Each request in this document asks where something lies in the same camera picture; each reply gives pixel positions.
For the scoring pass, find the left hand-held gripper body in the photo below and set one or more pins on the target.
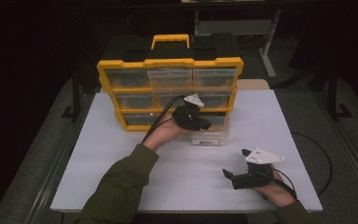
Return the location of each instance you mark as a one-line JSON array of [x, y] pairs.
[[186, 116]]

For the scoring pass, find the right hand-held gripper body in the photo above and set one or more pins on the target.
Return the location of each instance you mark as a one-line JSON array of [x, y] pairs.
[[254, 177]]

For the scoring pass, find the clear plastic drawer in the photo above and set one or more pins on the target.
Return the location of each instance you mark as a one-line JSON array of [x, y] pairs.
[[211, 137]]

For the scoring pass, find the yellow drawer organizer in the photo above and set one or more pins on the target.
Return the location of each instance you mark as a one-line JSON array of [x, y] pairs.
[[167, 63]]

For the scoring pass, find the person's left hand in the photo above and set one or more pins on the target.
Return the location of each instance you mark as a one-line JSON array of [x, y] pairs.
[[164, 130]]

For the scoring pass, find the person's right hand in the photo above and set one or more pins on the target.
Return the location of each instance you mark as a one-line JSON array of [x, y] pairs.
[[278, 193]]

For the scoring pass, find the light wooden board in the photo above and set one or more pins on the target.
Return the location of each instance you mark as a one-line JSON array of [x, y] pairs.
[[251, 84]]

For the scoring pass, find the black metal stand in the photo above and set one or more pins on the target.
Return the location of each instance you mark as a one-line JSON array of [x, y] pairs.
[[333, 93], [76, 99]]

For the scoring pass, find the white desk frame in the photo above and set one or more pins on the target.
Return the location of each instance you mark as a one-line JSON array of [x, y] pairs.
[[268, 49]]

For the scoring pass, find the grey metal rail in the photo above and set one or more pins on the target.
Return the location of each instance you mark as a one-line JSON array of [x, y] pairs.
[[354, 155], [60, 165]]

